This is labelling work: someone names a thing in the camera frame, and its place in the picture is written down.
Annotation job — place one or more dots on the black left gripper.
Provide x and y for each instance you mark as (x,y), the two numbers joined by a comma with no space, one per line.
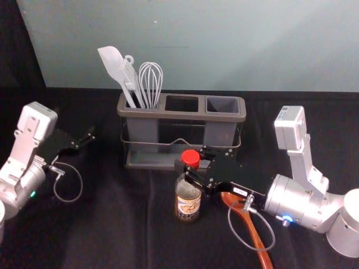
(56,144)

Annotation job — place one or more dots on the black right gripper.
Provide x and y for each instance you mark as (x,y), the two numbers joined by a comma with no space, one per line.
(238,176)

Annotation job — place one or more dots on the dark bottle with red cap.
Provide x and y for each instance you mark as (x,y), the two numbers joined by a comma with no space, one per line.
(188,201)

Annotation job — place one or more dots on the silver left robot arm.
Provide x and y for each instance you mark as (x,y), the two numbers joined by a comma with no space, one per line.
(25,179)

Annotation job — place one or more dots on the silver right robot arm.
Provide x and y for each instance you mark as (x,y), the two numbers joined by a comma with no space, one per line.
(294,199)

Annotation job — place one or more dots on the grey plastic rack insert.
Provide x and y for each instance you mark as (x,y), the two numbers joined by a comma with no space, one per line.
(141,131)
(218,131)

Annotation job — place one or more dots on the grey drip tray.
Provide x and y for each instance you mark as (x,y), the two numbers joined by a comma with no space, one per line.
(151,162)

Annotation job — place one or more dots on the black rack with steel bars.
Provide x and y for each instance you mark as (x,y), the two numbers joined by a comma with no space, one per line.
(182,114)

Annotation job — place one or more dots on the grey whisk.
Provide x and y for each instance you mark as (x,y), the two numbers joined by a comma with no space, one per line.
(152,103)

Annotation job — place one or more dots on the brown wooden spoon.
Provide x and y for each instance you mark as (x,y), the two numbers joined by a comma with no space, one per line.
(252,224)

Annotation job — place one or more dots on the grey silicone spatula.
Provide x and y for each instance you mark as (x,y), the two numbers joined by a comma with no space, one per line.
(109,60)

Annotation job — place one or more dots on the black table cloth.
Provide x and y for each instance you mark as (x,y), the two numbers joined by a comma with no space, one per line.
(112,224)

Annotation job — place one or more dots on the black hanging cloth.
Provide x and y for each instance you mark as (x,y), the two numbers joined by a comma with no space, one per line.
(16,42)

